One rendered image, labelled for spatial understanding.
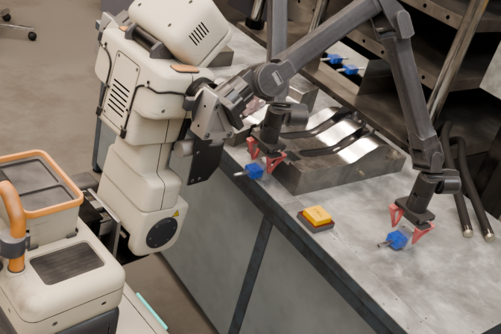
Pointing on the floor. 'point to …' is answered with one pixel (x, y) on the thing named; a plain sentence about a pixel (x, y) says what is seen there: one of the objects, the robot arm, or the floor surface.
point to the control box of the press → (489, 177)
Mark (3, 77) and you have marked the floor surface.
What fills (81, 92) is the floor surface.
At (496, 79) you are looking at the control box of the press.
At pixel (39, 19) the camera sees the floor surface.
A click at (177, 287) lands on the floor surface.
